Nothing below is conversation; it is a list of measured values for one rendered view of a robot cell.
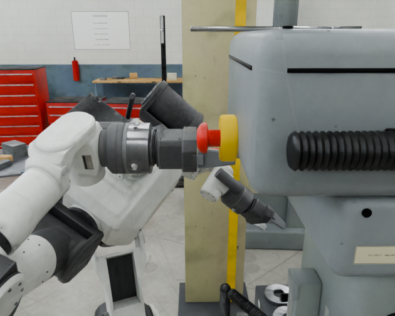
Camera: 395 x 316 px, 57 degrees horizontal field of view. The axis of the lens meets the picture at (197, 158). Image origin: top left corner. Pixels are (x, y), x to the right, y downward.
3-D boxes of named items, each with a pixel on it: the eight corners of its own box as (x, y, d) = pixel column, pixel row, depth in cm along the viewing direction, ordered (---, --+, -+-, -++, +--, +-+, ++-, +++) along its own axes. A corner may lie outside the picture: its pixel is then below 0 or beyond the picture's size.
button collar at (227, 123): (221, 168, 44) (222, 120, 42) (217, 153, 50) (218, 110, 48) (237, 168, 44) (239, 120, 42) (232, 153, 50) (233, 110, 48)
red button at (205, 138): (196, 158, 45) (196, 126, 44) (196, 148, 49) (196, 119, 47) (222, 157, 45) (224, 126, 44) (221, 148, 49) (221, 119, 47)
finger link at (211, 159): (234, 166, 58) (196, 166, 58) (235, 147, 57) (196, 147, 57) (236, 170, 57) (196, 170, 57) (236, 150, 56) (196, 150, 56)
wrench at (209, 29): (189, 31, 51) (189, 25, 51) (190, 31, 55) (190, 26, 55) (361, 31, 51) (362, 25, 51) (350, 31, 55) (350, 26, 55)
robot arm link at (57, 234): (13, 216, 64) (51, 205, 78) (-13, 257, 65) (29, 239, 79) (66, 253, 64) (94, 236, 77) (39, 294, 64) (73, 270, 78)
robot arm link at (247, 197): (244, 230, 124) (219, 210, 121) (256, 207, 128) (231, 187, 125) (266, 229, 113) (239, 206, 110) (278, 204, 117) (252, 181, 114)
